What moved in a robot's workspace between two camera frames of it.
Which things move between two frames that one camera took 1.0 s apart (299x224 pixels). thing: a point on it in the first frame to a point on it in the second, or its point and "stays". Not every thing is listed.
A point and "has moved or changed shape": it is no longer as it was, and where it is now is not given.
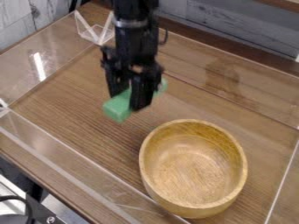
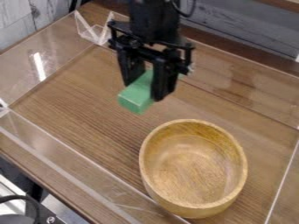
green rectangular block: x=118 y=105 has moved or changed shape
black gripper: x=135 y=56 to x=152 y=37
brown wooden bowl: x=194 y=168 stays
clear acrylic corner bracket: x=95 y=33 stays
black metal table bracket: x=42 y=214 stays
